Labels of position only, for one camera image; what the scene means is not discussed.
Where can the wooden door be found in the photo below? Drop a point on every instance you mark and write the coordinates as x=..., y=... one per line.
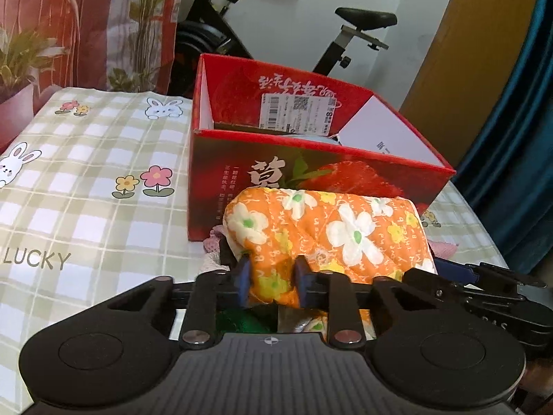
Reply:
x=466, y=73

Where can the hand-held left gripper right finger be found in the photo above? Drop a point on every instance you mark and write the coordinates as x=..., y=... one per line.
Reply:
x=304, y=283

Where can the pink knitted cloth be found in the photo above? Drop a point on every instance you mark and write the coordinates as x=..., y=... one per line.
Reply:
x=445, y=248

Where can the green fuzzy cloth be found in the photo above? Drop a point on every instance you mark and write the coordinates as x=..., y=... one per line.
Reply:
x=242, y=320

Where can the blue curtain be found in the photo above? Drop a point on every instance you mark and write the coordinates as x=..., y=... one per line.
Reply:
x=518, y=138

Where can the red printed backdrop cloth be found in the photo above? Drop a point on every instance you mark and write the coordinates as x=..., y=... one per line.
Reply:
x=108, y=30

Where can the checked rabbit print tablecloth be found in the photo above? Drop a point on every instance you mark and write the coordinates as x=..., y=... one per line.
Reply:
x=108, y=224

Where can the black exercise bike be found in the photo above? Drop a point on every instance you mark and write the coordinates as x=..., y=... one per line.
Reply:
x=203, y=34

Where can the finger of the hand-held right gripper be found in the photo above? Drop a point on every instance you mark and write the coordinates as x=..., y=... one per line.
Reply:
x=458, y=273
x=432, y=285

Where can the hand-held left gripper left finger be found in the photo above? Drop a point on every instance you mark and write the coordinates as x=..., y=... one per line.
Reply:
x=243, y=281

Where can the orange floral quilted cloth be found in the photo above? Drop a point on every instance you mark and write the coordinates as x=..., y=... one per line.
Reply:
x=345, y=242

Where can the red cardboard box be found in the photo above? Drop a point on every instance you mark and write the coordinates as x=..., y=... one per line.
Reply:
x=216, y=173

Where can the white lace cloth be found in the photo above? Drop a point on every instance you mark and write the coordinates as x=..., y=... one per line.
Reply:
x=211, y=263

